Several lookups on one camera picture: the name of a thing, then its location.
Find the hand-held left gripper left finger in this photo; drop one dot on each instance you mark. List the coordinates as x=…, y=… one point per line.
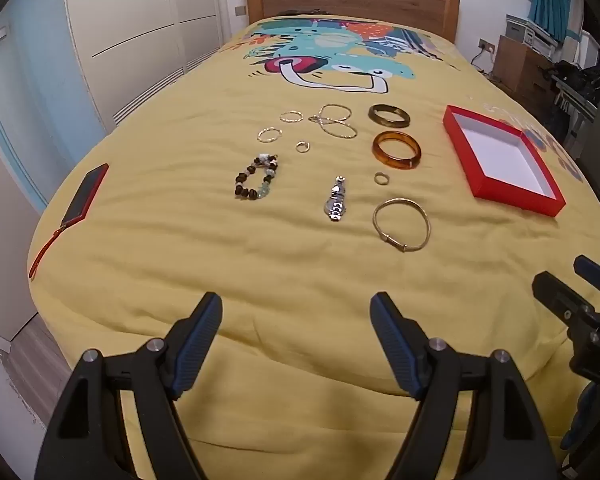
x=200, y=340

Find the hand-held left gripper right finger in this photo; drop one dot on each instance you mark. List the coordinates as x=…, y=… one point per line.
x=395, y=340

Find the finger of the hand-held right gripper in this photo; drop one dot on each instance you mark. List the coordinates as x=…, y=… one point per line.
x=560, y=295
x=596, y=270

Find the thin gold bangle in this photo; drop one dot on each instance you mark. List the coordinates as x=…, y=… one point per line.
x=405, y=247

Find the red shallow box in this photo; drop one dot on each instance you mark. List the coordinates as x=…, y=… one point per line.
x=505, y=160

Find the twisted silver hoop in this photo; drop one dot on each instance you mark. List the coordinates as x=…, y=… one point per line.
x=281, y=117
x=259, y=135

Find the person's right forearm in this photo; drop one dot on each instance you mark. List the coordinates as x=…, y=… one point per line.
x=577, y=420

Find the yellow printed blanket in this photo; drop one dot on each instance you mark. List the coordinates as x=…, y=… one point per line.
x=280, y=270

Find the phone in red case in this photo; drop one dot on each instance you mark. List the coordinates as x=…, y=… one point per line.
x=86, y=192

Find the amber bangle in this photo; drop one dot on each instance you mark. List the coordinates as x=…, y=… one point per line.
x=377, y=152

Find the black bag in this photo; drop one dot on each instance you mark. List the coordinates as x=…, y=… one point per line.
x=580, y=80

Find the wooden cabinet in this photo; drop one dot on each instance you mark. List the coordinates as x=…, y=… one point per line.
x=520, y=70

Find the dark green bangle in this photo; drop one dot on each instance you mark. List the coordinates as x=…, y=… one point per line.
x=375, y=119

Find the white printer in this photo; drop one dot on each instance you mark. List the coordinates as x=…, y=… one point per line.
x=530, y=32

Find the white wardrobe doors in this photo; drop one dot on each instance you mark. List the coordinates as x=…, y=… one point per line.
x=130, y=25

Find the black object by headboard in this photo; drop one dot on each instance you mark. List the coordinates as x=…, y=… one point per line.
x=305, y=11

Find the wall socket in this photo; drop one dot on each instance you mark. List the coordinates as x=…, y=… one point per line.
x=487, y=46

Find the wall light switch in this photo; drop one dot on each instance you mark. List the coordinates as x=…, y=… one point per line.
x=240, y=10

